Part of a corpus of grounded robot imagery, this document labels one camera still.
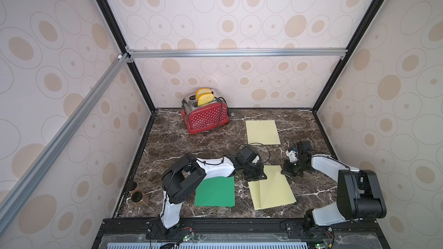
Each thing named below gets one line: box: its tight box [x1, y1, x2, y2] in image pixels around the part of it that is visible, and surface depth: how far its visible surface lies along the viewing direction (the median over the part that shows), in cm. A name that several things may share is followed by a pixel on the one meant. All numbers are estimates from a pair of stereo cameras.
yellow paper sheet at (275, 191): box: [258, 164, 298, 209], surface depth 87 cm
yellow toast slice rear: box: [195, 87, 213, 100], surface depth 104 cm
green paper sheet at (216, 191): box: [193, 175, 236, 208], surface depth 87 cm
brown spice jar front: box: [130, 191, 150, 207], surface depth 77 cm
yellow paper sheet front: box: [247, 180, 262, 211], surface depth 82 cm
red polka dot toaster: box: [179, 91, 230, 135], surface depth 102 cm
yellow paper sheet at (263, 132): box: [245, 119, 281, 146], surface depth 111 cm
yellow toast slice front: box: [197, 92, 215, 107], surface depth 100 cm
